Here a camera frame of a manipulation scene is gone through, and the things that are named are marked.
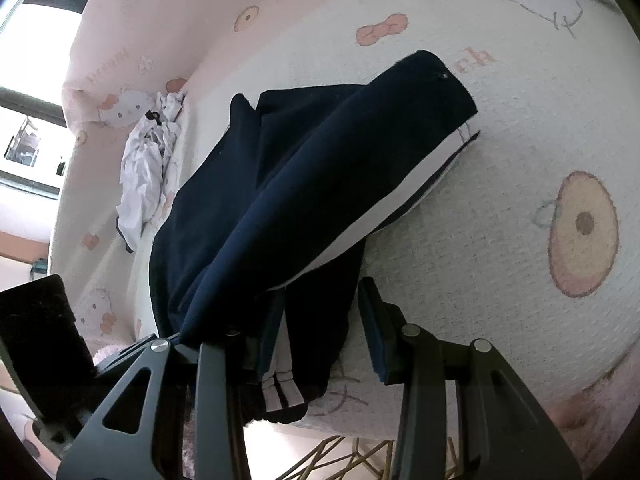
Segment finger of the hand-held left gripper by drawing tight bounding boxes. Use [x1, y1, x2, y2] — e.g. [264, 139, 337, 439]
[94, 332, 176, 376]

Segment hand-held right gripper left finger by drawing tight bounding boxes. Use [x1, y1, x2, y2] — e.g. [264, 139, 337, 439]
[56, 327, 251, 480]

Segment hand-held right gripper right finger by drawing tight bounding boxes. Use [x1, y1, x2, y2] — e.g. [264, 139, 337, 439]
[357, 276, 583, 480]

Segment white shirt with navy trim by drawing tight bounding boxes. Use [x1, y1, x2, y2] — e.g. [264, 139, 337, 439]
[116, 91, 188, 253]

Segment navy pants with white stripes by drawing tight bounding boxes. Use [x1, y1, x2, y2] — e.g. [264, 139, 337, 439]
[149, 50, 482, 426]

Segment pink cartoon cat printed blanket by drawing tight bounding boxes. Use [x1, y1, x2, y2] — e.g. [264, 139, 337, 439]
[10, 0, 640, 461]

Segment pink fluffy cloth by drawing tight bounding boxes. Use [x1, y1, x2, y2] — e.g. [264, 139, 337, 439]
[92, 345, 636, 480]

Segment sliding glass door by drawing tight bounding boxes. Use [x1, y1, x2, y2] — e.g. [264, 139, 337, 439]
[0, 0, 81, 201]

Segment gold wire stand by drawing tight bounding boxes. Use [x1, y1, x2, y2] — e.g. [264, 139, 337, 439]
[275, 435, 456, 480]

